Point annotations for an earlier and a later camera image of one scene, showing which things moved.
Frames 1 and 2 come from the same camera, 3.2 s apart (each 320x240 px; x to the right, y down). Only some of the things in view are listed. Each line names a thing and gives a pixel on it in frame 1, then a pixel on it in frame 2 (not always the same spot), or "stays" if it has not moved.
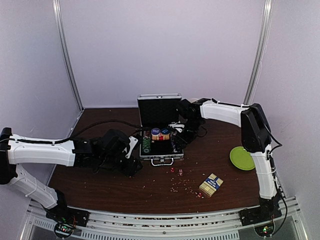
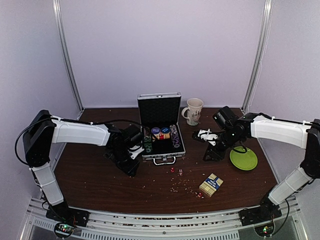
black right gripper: (184, 141) to (217, 155)
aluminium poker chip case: (157, 112) stays
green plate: (241, 159) stays
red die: (180, 172) stays
